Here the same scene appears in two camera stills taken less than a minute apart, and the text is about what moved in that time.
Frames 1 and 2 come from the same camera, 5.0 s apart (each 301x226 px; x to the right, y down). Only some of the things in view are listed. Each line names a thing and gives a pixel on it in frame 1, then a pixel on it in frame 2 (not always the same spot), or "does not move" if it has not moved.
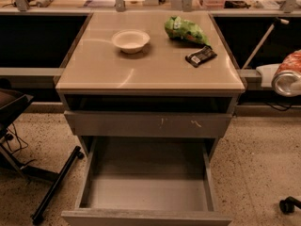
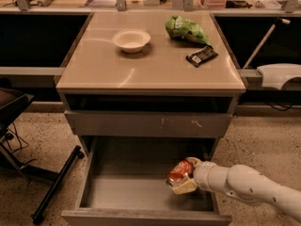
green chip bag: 186,30 does not move
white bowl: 131,40 does not move
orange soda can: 286,81 -> 179,172
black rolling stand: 12,103 does not move
